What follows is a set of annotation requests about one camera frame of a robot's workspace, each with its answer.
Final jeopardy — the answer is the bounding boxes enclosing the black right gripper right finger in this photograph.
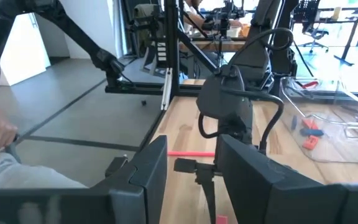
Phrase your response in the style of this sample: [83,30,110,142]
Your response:
[217,134,358,224]

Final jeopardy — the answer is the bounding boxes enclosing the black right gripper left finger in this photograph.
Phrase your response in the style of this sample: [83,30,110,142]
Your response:
[0,134,168,224]

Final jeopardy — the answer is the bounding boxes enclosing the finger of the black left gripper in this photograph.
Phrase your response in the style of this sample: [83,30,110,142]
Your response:
[196,170,217,224]

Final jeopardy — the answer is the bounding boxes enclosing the red eraser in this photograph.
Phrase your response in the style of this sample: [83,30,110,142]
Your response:
[301,118,319,130]
[301,135,319,151]

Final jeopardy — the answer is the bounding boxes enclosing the pink pencil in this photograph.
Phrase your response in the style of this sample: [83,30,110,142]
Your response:
[167,151,216,157]

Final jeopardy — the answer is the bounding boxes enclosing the white bar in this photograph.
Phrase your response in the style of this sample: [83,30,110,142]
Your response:
[161,68,173,111]

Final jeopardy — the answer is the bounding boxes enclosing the background wooden table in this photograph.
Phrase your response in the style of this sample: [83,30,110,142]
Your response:
[178,26,248,52]

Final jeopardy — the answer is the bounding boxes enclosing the red clip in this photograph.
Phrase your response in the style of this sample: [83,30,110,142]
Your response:
[301,80,320,90]

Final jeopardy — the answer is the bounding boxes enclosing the black office chair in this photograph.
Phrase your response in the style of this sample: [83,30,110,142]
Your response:
[300,24,331,54]

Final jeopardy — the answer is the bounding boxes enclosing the white partition panel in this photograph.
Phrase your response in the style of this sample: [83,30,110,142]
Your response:
[0,12,52,87]

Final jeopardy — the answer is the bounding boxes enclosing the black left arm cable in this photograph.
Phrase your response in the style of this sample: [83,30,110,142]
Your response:
[197,27,295,154]

